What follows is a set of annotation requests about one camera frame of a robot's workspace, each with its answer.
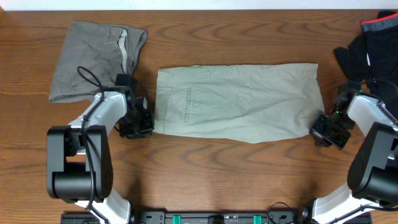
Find grey shorts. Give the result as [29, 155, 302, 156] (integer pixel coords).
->
[49, 21, 147, 103]

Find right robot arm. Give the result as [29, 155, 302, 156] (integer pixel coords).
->
[298, 81, 397, 223]

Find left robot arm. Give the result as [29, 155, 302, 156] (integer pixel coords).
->
[47, 74, 154, 223]

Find dark garment red trim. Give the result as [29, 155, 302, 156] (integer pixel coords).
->
[333, 11, 397, 117]

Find beige shorts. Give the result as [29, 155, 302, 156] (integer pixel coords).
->
[154, 63, 324, 144]

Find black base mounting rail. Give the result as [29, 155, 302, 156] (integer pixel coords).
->
[60, 210, 373, 224]

